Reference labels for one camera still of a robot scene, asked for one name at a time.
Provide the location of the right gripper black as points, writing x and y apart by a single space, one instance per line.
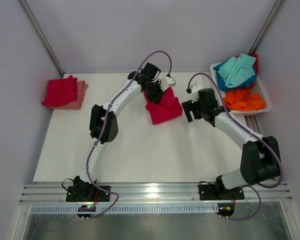
188 106

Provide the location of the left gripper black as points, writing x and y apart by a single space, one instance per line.
156 98

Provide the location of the magenta t shirt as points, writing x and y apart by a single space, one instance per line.
168 109

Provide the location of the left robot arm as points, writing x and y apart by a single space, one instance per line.
104 127

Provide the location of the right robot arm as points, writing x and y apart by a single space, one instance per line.
260 156

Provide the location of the blue t shirt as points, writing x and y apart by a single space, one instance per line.
249 83

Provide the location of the orange t shirt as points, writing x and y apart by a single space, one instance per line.
242 100

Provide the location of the turquoise t shirt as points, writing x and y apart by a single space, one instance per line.
237 70

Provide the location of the folded salmon pink t shirt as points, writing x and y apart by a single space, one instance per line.
77 103

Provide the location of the red t shirt in basket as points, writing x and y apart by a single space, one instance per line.
255 65

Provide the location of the folded red t shirt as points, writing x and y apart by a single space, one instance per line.
60 92

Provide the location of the right black connector board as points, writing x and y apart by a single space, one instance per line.
225 210

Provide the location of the black connector board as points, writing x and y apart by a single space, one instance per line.
225 210
84 212

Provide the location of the left black connector board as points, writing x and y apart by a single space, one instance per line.
84 212

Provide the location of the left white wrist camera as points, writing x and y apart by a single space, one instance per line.
167 82

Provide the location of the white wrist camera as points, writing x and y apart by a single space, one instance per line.
167 82
193 90

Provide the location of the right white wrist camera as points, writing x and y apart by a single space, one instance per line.
193 90

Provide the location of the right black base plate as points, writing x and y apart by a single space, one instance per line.
211 191

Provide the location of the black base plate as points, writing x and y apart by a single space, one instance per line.
211 191
102 193

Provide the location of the aluminium front rail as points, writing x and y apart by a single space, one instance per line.
142 193

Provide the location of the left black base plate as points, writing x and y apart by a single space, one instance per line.
102 193

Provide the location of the right aluminium corner post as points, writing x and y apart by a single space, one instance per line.
266 26

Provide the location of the aluminium corner post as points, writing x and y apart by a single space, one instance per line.
266 26
41 35

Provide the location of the left aluminium corner post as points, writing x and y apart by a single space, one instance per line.
41 35

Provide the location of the slotted white cable duct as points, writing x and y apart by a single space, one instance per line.
138 208

